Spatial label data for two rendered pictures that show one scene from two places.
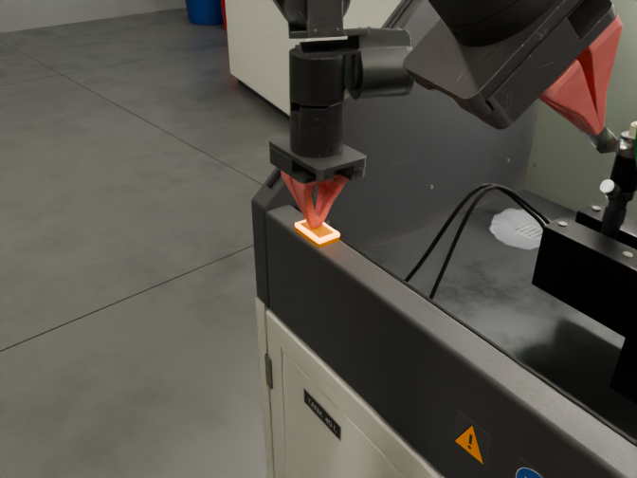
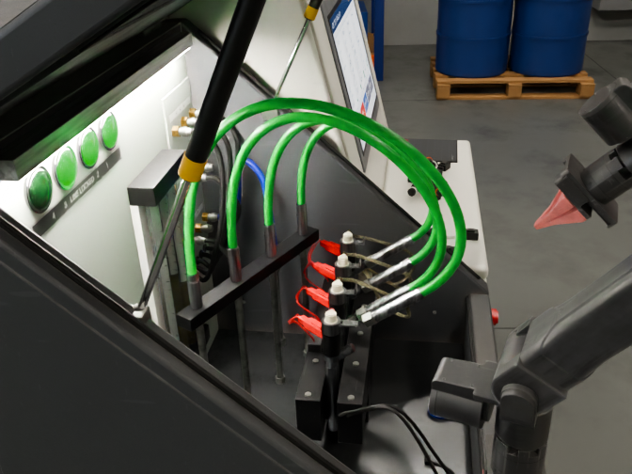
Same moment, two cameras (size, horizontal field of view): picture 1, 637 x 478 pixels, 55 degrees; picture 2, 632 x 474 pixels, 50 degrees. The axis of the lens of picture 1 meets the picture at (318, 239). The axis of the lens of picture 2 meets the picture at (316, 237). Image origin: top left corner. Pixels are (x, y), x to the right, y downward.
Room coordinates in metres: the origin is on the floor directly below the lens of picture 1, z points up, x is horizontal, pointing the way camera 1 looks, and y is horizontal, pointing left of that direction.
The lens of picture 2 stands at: (1.17, 0.23, 1.67)
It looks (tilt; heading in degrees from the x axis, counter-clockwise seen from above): 29 degrees down; 224
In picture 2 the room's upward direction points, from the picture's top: 2 degrees counter-clockwise
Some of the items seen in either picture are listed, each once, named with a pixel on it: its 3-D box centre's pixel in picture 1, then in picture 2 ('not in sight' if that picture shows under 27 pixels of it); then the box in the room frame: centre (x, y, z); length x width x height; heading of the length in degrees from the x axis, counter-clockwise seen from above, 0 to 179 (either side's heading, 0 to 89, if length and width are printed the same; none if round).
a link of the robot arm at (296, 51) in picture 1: (322, 75); (517, 413); (0.63, 0.00, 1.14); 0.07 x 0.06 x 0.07; 106
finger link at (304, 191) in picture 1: (309, 187); not in sight; (0.64, 0.01, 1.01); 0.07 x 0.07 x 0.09; 35
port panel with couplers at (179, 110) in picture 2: not in sight; (196, 175); (0.54, -0.67, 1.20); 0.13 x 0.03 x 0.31; 35
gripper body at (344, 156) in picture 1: (316, 132); (517, 455); (0.63, 0.00, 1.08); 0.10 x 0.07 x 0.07; 35
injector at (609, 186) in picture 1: (605, 229); (339, 377); (0.58, -0.31, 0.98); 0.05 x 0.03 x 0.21; 125
